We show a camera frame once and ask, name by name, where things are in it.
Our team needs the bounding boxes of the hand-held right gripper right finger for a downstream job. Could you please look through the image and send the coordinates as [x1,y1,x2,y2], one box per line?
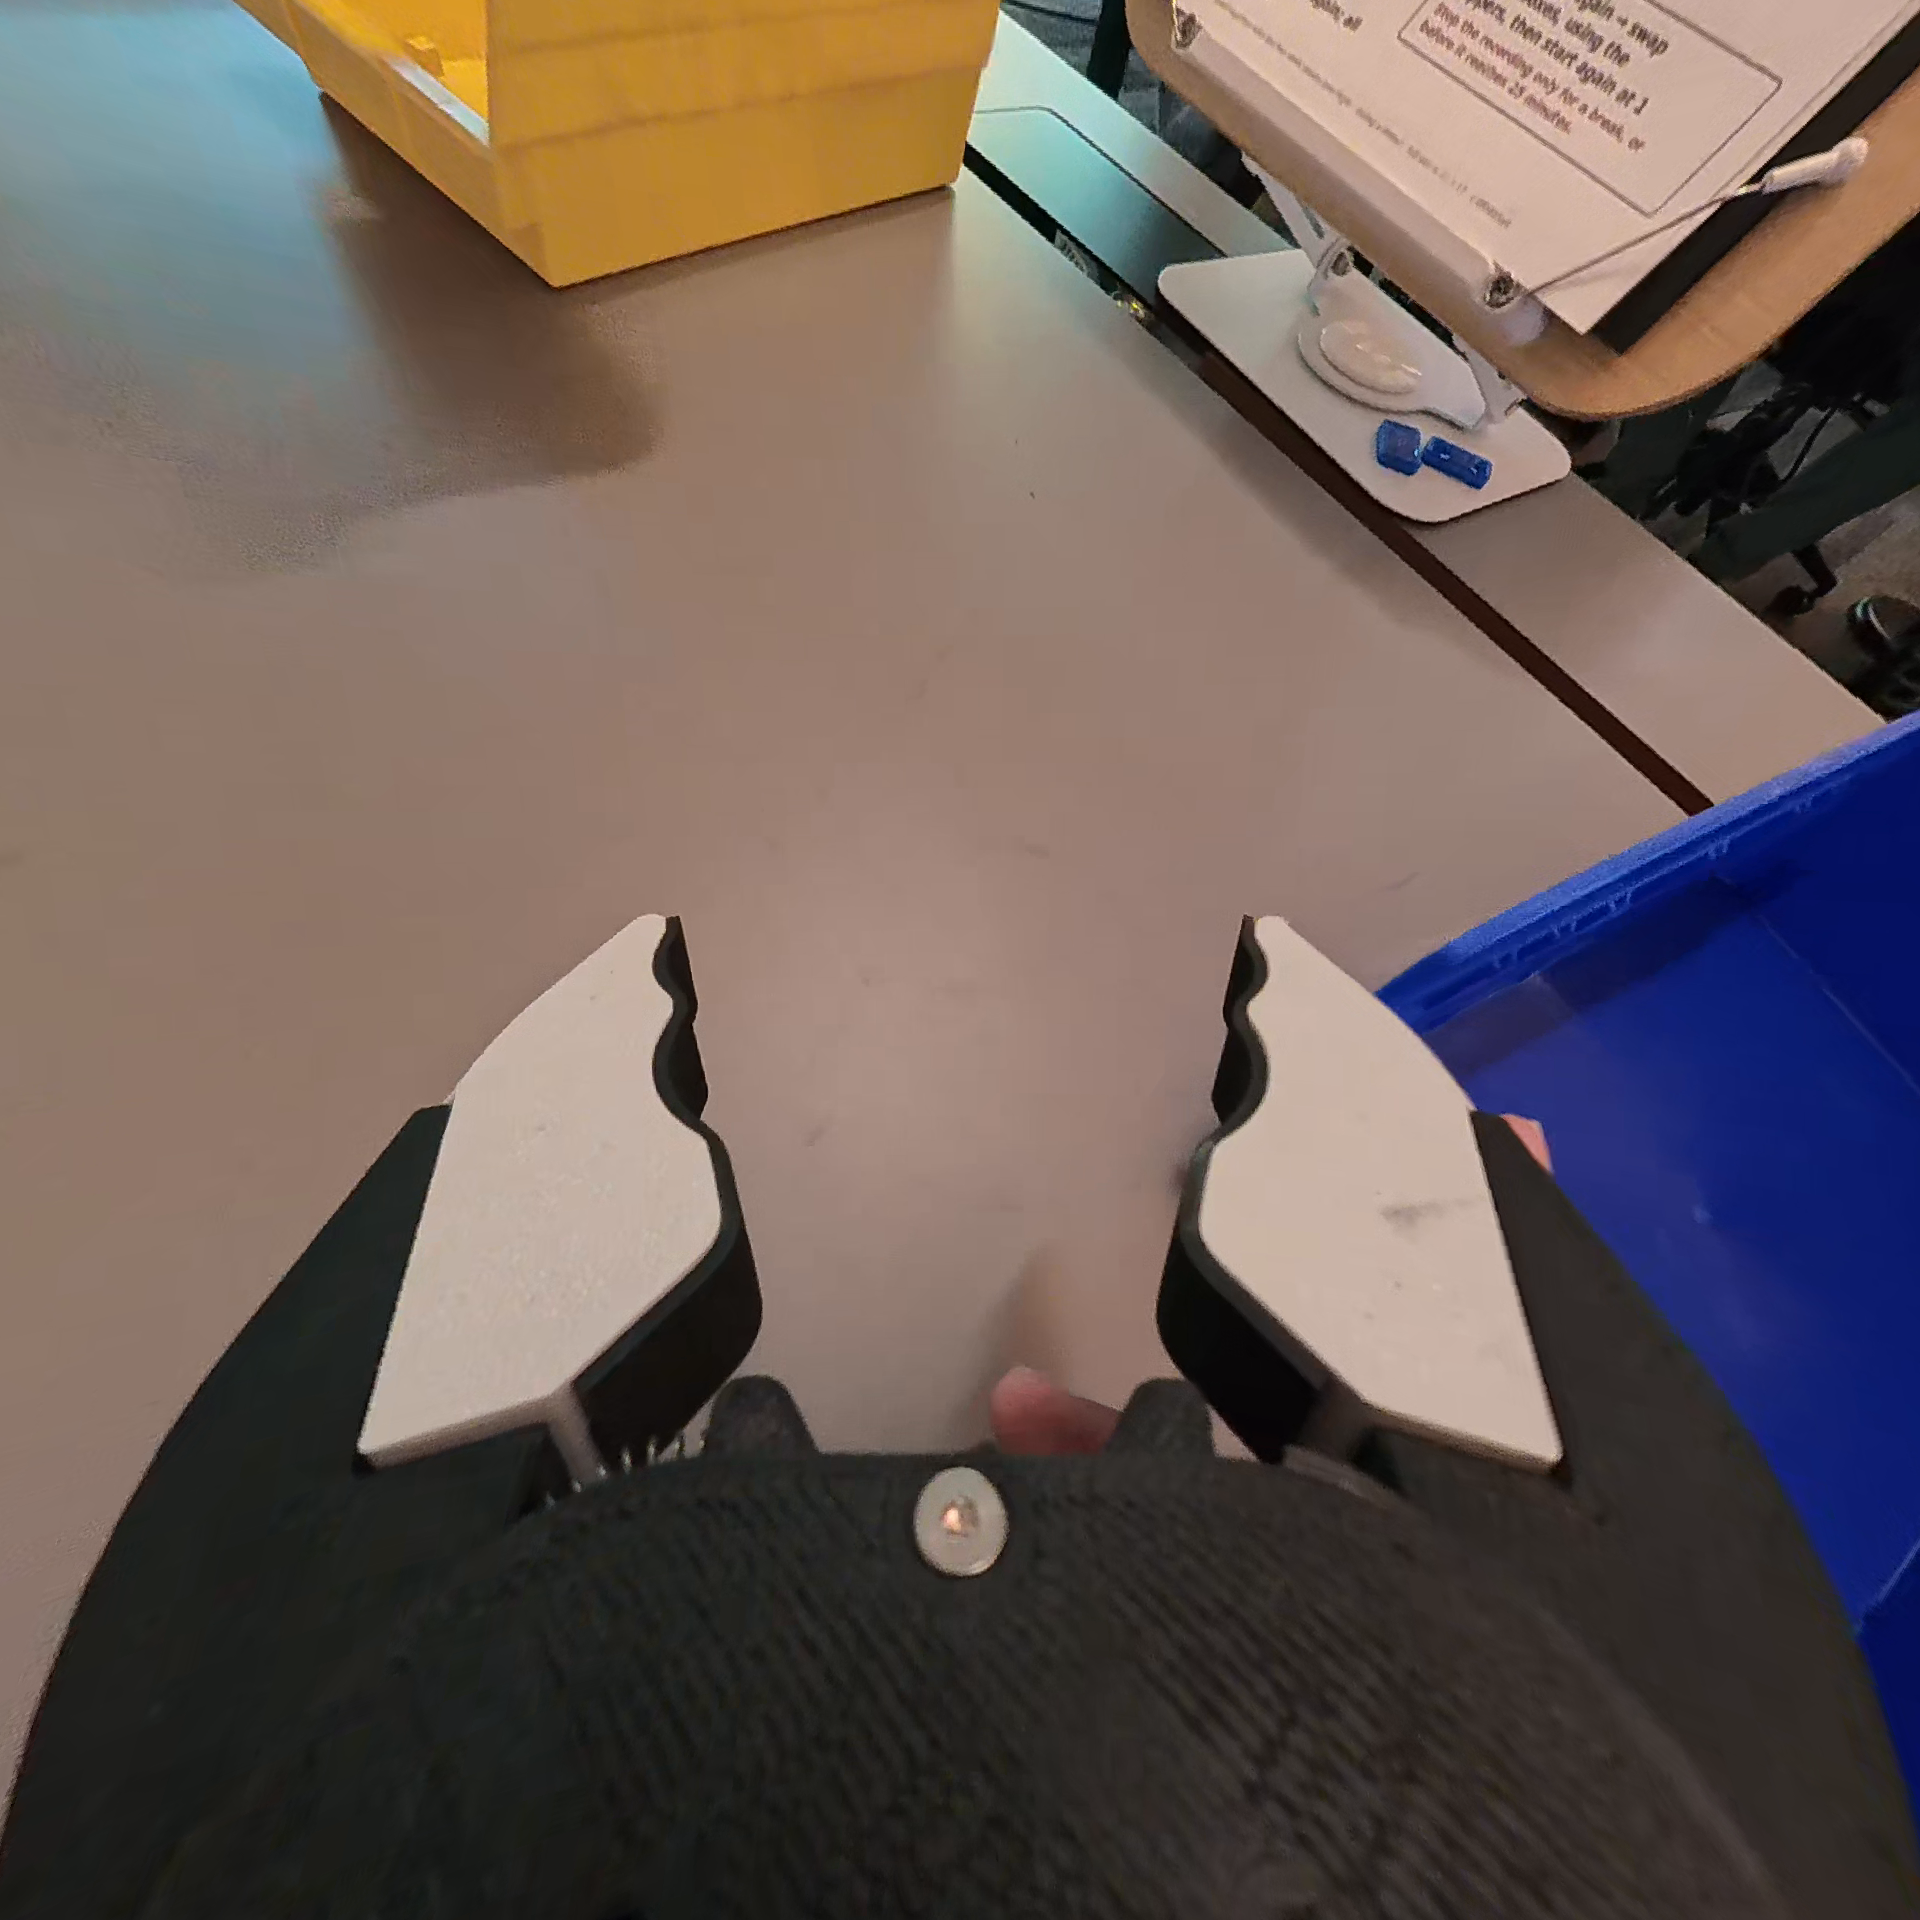
[1158,914,1565,1475]

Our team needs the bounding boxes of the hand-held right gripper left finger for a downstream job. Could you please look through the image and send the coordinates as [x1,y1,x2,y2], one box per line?
[357,914,763,1484]

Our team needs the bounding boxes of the blue plastic bin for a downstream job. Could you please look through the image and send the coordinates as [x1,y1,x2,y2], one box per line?
[1375,719,1920,1667]

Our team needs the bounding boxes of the yellow plastic bin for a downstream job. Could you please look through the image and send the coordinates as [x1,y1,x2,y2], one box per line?
[239,0,1001,290]

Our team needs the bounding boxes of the person's right hand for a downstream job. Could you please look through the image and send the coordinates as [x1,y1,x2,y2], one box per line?
[990,1364,1121,1462]

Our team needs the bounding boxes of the black office chair base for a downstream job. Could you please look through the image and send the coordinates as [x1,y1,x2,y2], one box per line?
[1640,287,1920,676]

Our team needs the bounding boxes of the white stand base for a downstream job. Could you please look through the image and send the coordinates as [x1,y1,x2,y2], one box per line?
[1158,247,1572,523]

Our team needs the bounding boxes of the printed instruction sheet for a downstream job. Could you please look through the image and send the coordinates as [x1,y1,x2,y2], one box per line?
[1177,0,1920,336]

